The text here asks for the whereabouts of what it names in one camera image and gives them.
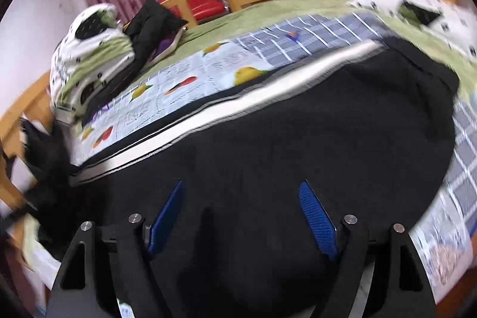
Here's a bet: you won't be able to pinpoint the fruit-print plastic mat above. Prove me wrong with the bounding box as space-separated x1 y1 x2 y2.
29 39 475 318

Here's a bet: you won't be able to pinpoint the white black-dotted pillow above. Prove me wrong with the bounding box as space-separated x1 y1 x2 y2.
349 0 476 61

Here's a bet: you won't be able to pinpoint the folded white green quilt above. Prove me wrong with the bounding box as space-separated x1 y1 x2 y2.
49 3 134 123

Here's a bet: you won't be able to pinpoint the red chair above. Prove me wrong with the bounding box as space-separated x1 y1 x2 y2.
187 0 228 24

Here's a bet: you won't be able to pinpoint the green bed blanket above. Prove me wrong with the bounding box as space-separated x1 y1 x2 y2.
22 0 477 266

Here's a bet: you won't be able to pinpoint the black jacket on bed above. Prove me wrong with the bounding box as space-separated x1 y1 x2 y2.
81 0 188 124

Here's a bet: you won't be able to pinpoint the purple cushion with beige edge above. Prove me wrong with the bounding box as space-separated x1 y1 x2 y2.
145 27 187 69

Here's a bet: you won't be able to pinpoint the grey white checked sheet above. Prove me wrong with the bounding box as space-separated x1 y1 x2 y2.
232 12 476 232

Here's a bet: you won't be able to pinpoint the black pants with white stripe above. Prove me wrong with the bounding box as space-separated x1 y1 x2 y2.
18 36 460 318

